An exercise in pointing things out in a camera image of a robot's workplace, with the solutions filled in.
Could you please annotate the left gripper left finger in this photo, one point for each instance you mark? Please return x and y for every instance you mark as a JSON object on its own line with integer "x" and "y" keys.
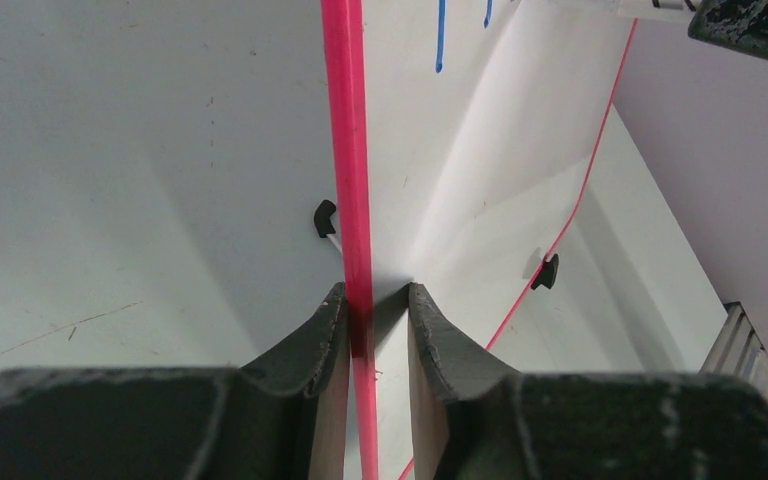
{"x": 281, "y": 416}

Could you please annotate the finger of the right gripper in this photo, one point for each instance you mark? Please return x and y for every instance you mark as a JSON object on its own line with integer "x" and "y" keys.
{"x": 736, "y": 25}

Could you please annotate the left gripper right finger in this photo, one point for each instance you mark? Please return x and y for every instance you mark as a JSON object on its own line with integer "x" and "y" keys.
{"x": 475, "y": 417}

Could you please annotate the pink framed whiteboard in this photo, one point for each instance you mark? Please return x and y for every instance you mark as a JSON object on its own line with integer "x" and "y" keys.
{"x": 464, "y": 133}

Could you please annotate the wire whiteboard stand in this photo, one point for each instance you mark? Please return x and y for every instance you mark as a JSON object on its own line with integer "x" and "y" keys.
{"x": 323, "y": 223}

